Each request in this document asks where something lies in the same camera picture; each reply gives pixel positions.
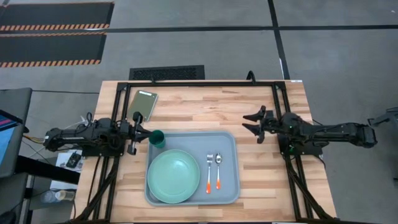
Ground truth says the black handheld device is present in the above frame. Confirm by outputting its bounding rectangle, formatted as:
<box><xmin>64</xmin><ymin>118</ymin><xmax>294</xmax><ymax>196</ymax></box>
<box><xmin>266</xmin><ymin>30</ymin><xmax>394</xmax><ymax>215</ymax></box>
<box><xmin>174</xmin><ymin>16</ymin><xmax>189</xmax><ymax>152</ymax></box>
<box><xmin>65</xmin><ymin>151</ymin><xmax>83</xmax><ymax>169</ymax></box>

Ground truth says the green plastic cup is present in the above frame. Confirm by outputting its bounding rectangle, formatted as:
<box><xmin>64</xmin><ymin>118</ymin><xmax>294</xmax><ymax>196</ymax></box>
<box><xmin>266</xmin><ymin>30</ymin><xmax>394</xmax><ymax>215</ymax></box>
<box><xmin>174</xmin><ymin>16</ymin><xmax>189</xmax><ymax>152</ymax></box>
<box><xmin>148</xmin><ymin>129</ymin><xmax>167</xmax><ymax>149</ymax></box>

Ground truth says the large black hazard-striped mat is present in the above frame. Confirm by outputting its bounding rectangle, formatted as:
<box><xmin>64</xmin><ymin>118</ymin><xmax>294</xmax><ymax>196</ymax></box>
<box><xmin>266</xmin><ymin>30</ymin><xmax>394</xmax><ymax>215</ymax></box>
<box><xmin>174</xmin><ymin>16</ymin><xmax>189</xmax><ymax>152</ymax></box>
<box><xmin>0</xmin><ymin>2</ymin><xmax>115</xmax><ymax>32</ymax></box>

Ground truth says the white paper sheet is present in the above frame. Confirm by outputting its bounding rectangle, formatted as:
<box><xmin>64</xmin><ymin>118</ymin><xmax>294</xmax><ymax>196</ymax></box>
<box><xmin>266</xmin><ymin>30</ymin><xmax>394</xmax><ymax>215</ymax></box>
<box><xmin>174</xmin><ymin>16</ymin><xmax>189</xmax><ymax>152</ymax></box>
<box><xmin>49</xmin><ymin>149</ymin><xmax>83</xmax><ymax>191</ymax></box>

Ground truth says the clear plastic bottle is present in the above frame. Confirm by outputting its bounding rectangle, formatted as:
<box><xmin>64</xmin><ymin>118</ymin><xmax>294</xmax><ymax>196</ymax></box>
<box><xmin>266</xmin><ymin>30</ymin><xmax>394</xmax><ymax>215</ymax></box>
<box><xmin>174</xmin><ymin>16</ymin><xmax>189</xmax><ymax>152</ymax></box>
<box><xmin>40</xmin><ymin>189</ymin><xmax>76</xmax><ymax>204</ymax></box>

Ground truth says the mint green plate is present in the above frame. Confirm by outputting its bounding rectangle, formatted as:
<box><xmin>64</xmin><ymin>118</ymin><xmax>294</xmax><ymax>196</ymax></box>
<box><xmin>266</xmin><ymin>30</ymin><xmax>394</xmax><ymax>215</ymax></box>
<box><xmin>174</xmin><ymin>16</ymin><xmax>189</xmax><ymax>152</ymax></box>
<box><xmin>147</xmin><ymin>149</ymin><xmax>201</xmax><ymax>205</ymax></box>

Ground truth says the grey plastic tray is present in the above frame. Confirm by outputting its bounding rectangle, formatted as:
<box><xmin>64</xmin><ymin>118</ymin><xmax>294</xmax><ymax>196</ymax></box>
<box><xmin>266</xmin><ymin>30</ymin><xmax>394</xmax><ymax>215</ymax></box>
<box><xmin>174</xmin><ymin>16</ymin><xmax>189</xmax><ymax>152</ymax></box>
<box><xmin>144</xmin><ymin>131</ymin><xmax>242</xmax><ymax>207</ymax></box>

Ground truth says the steel spoon orange handle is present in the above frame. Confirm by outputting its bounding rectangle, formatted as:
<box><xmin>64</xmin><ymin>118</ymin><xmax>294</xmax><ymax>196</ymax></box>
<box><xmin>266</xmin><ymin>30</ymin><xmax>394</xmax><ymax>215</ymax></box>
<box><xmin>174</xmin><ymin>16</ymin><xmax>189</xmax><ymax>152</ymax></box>
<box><xmin>215</xmin><ymin>152</ymin><xmax>223</xmax><ymax>190</ymax></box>

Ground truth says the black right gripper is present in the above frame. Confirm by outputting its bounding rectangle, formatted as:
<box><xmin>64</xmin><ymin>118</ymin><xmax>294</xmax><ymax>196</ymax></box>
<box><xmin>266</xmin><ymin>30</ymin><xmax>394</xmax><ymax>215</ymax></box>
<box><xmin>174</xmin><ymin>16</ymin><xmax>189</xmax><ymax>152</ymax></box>
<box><xmin>241</xmin><ymin>105</ymin><xmax>281</xmax><ymax>145</ymax></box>

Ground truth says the steel fork orange handle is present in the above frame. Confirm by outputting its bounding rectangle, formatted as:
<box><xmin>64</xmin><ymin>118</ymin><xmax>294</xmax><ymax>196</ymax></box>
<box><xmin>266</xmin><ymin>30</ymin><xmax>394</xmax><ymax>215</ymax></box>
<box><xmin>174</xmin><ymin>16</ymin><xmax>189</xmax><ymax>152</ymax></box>
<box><xmin>206</xmin><ymin>154</ymin><xmax>214</xmax><ymax>195</ymax></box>

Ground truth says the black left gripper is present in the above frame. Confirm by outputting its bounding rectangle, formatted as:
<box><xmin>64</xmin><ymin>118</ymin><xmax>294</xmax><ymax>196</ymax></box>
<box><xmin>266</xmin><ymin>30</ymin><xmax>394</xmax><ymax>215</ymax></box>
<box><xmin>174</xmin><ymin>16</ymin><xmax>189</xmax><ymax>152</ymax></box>
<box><xmin>119</xmin><ymin>111</ymin><xmax>154</xmax><ymax>156</ymax></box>

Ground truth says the black floor vent grille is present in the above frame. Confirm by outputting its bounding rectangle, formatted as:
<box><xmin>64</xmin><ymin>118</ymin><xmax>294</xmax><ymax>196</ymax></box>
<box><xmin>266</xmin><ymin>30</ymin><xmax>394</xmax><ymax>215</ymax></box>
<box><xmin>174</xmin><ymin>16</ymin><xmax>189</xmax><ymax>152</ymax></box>
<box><xmin>129</xmin><ymin>64</ymin><xmax>206</xmax><ymax>81</ymax></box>

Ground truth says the small black hazard-striped mat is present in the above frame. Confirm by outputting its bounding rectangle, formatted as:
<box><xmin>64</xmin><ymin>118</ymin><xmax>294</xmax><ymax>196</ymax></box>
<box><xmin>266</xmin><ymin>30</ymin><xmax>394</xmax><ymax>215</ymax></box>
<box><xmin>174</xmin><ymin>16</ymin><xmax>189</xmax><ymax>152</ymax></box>
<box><xmin>0</xmin><ymin>32</ymin><xmax>108</xmax><ymax>68</ymax></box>

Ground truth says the black computer mouse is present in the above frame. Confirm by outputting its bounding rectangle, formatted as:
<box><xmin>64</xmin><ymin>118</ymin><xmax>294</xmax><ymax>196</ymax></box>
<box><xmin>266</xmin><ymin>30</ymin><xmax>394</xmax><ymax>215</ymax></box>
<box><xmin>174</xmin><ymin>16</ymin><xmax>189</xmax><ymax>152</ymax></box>
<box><xmin>0</xmin><ymin>210</ymin><xmax>17</xmax><ymax>224</ymax></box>

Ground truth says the computer screen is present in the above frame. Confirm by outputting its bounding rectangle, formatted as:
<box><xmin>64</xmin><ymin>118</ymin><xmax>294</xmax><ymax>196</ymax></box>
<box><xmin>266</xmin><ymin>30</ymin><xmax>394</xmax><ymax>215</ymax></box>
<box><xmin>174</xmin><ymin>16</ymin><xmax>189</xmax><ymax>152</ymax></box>
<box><xmin>0</xmin><ymin>109</ymin><xmax>19</xmax><ymax>167</ymax></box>

